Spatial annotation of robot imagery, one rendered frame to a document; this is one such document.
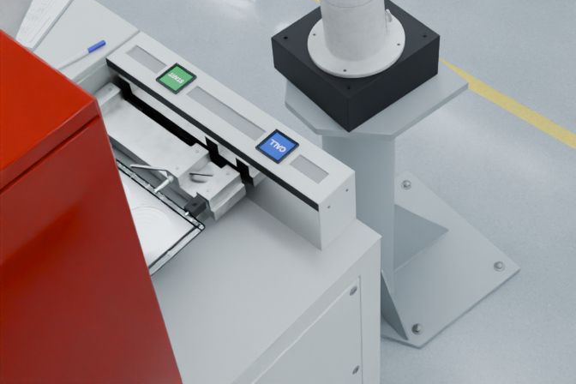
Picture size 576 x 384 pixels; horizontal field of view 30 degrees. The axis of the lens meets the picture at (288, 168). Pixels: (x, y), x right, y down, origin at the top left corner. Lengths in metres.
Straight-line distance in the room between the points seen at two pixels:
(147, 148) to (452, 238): 1.14
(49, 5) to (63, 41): 0.11
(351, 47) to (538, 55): 1.44
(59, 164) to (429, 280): 2.08
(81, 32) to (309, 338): 0.75
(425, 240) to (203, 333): 1.14
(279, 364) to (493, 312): 1.03
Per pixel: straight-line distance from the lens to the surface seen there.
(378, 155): 2.28
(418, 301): 2.82
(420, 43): 2.11
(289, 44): 2.14
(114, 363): 1.08
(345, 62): 2.07
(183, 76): 2.03
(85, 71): 2.09
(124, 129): 2.08
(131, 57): 2.10
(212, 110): 1.98
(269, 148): 1.89
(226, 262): 1.93
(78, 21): 2.19
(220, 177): 1.93
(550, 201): 3.05
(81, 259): 0.93
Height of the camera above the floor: 2.41
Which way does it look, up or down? 51 degrees down
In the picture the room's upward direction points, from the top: 6 degrees counter-clockwise
